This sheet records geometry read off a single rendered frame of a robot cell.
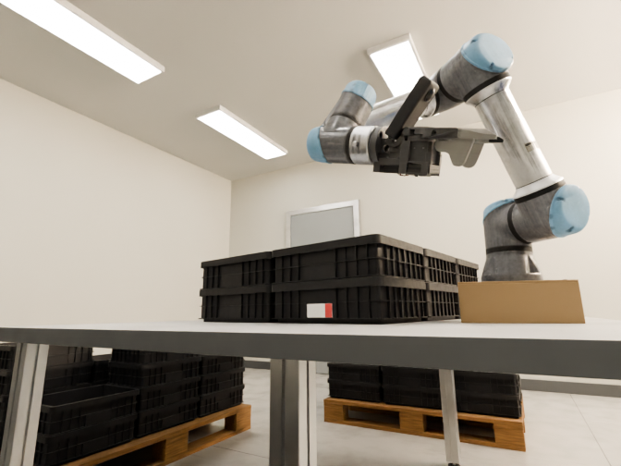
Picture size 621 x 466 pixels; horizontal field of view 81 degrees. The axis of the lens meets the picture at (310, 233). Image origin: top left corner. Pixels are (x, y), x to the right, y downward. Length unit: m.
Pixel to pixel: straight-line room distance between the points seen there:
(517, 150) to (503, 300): 0.37
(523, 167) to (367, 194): 3.70
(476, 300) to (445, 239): 3.24
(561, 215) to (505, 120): 0.26
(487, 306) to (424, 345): 0.55
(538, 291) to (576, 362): 0.55
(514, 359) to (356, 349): 0.20
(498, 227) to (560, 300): 0.23
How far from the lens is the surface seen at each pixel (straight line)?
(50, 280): 4.17
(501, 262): 1.10
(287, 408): 0.68
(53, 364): 2.33
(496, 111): 1.05
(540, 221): 1.04
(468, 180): 4.39
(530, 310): 1.04
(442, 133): 0.64
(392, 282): 1.00
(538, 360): 0.50
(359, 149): 0.72
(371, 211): 4.57
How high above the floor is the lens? 0.73
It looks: 12 degrees up
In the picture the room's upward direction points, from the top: 1 degrees counter-clockwise
